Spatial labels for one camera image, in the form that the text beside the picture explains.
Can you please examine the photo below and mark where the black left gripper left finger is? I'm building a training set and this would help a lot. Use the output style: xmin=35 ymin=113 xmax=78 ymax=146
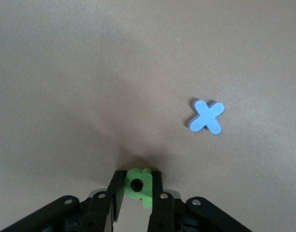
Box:
xmin=0 ymin=170 xmax=126 ymax=232

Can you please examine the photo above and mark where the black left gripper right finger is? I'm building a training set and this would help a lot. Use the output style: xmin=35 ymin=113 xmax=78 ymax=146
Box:
xmin=147 ymin=171 xmax=252 ymax=232

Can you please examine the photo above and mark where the green foam letter b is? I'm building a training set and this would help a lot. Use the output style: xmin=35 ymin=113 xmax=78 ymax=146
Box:
xmin=123 ymin=168 xmax=154 ymax=209

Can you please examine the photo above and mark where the blue foam letter x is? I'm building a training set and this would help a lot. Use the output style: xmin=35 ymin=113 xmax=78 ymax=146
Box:
xmin=185 ymin=99 xmax=225 ymax=135

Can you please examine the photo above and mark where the brown table cover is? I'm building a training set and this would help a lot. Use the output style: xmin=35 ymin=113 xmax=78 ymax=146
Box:
xmin=0 ymin=0 xmax=296 ymax=232

